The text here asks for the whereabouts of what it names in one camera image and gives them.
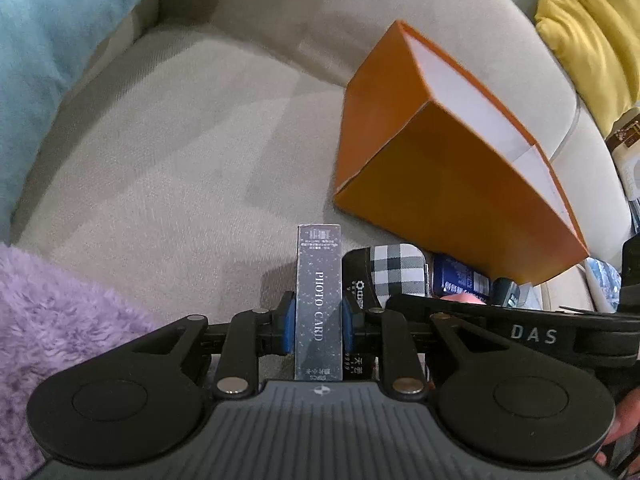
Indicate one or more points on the person's right hand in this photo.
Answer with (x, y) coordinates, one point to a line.
(627, 417)

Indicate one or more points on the blue Super Deer tin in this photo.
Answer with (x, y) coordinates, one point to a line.
(451, 277)

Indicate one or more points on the purple fluffy blanket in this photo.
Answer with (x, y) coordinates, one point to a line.
(49, 321)

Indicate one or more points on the orange cardboard box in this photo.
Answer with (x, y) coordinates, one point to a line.
(430, 155)

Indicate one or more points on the photo card box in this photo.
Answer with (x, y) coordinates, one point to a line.
(318, 346)

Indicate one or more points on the yellow cushion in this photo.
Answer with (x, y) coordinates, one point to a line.
(597, 43)

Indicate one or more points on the light blue cushion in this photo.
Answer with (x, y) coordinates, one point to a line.
(45, 47)

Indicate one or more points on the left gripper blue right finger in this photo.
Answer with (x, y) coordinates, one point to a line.
(351, 320)

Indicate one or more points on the plaid black white case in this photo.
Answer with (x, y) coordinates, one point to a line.
(373, 275)

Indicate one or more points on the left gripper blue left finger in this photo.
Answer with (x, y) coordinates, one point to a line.
(284, 317)

